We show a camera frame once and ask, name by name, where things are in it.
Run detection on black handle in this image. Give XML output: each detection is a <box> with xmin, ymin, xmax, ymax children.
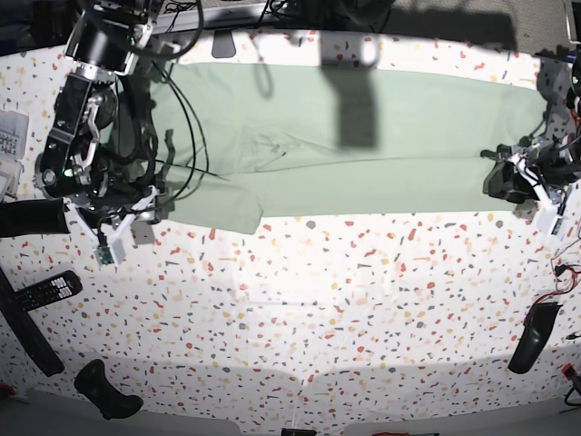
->
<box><xmin>74</xmin><ymin>359</ymin><xmax>143</xmax><ymax>420</ymax></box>
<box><xmin>508</xmin><ymin>302</ymin><xmax>561</xmax><ymax>374</ymax></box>

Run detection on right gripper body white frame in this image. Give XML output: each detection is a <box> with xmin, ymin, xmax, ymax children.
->
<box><xmin>64</xmin><ymin>185</ymin><xmax>174</xmax><ymax>268</ymax></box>

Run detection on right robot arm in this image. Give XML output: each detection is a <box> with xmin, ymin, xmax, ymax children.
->
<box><xmin>35</xmin><ymin>1</ymin><xmax>205</xmax><ymax>266</ymax></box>

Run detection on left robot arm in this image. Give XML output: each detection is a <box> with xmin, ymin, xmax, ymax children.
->
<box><xmin>480</xmin><ymin>36</ymin><xmax>580</xmax><ymax>235</ymax></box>

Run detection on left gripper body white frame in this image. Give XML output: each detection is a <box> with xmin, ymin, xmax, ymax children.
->
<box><xmin>480</xmin><ymin>143</ymin><xmax>575</xmax><ymax>236</ymax></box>

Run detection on grey table clamp block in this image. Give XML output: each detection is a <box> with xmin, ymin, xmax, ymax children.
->
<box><xmin>212</xmin><ymin>30</ymin><xmax>236</xmax><ymax>59</ymax></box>

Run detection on green T-shirt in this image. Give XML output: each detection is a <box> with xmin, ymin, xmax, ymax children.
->
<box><xmin>129</xmin><ymin>63</ymin><xmax>547</xmax><ymax>233</ymax></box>

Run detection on black TV remote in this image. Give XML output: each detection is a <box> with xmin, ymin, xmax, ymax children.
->
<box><xmin>15</xmin><ymin>271</ymin><xmax>83</xmax><ymax>312</ymax></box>

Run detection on long black bar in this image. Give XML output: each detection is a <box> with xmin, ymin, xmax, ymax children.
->
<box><xmin>1</xmin><ymin>272</ymin><xmax>64</xmax><ymax>377</ymax></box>

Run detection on red and black wires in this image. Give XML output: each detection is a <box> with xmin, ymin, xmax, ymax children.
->
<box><xmin>530</xmin><ymin>244</ymin><xmax>581</xmax><ymax>314</ymax></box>

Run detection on black handle right side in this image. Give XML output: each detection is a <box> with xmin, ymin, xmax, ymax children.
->
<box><xmin>508</xmin><ymin>302</ymin><xmax>561</xmax><ymax>374</ymax></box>

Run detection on red connector plug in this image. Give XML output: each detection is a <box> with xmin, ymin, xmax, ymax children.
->
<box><xmin>561</xmin><ymin>364</ymin><xmax>577</xmax><ymax>380</ymax></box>

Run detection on black cylinder sleeve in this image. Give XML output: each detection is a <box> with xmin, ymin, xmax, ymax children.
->
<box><xmin>0</xmin><ymin>200</ymin><xmax>70</xmax><ymax>238</ymax></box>

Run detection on black handle bottom left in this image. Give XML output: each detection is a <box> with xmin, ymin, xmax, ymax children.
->
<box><xmin>74</xmin><ymin>359</ymin><xmax>143</xmax><ymax>420</ymax></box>

